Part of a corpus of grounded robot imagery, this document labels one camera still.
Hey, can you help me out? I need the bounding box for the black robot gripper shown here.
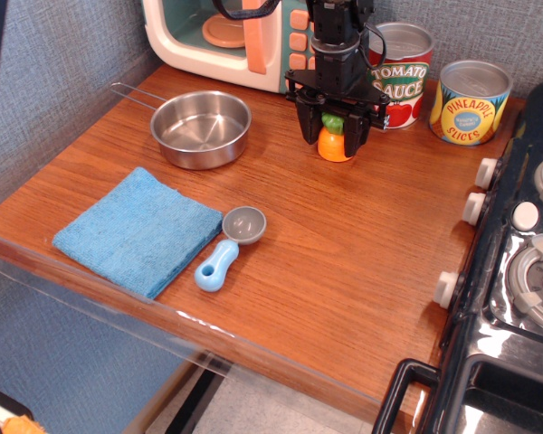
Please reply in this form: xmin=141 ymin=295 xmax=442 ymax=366
xmin=283 ymin=42 xmax=391 ymax=158

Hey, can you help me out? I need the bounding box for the orange carrot salt shaker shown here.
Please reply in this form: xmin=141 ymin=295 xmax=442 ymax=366
xmin=317 ymin=112 xmax=349 ymax=163

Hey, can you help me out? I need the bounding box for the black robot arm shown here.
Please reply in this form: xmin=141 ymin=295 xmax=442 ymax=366
xmin=285 ymin=1 xmax=390 ymax=157

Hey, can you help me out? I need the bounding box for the white stove knob top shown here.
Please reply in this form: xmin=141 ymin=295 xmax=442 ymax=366
xmin=474 ymin=158 xmax=499 ymax=190

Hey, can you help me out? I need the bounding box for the white stove knob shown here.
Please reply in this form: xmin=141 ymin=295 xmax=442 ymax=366
xmin=462 ymin=193 xmax=486 ymax=226
xmin=433 ymin=271 xmax=459 ymax=309
xmin=474 ymin=158 xmax=499 ymax=190

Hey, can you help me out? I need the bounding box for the white stove knob middle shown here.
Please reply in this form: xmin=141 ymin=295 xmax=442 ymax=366
xmin=462 ymin=193 xmax=486 ymax=226

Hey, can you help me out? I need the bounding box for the white stove knob bottom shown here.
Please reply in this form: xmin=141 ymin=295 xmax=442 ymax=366
xmin=433 ymin=271 xmax=459 ymax=309

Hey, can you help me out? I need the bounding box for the black toy stove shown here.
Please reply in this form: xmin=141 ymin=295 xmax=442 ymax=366
xmin=413 ymin=82 xmax=543 ymax=433

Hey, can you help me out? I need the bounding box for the tomato sauce can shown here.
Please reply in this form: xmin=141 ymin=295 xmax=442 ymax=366
xmin=367 ymin=22 xmax=435 ymax=128

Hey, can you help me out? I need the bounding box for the toy microwave oven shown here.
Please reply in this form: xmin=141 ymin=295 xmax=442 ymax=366
xmin=142 ymin=1 xmax=315 ymax=93

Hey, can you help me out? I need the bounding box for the stainless steel pan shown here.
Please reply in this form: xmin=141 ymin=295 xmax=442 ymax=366
xmin=110 ymin=82 xmax=252 ymax=170

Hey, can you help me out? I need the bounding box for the blue grey measuring scoop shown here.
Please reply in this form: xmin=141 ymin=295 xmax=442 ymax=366
xmin=194 ymin=206 xmax=267 ymax=292

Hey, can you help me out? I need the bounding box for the pineapple slices can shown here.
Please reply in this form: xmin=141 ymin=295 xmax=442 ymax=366
xmin=429 ymin=60 xmax=513 ymax=146

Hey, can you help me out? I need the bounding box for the orange microwave turntable plate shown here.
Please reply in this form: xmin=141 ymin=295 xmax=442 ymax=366
xmin=202 ymin=14 xmax=245 ymax=49

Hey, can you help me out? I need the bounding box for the blue folded cloth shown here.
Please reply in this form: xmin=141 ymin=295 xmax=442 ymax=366
xmin=52 ymin=167 xmax=223 ymax=299

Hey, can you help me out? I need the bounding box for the clear acrylic table guard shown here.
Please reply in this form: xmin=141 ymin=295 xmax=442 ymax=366
xmin=0 ymin=229 xmax=429 ymax=434

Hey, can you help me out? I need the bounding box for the orange fuzzy object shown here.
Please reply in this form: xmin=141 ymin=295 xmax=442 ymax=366
xmin=2 ymin=415 xmax=46 ymax=434

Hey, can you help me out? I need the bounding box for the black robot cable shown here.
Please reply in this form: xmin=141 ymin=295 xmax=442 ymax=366
xmin=211 ymin=0 xmax=388 ymax=71

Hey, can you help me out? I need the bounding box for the black oven door handle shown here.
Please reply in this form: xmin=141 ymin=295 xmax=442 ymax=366
xmin=372 ymin=358 xmax=441 ymax=434

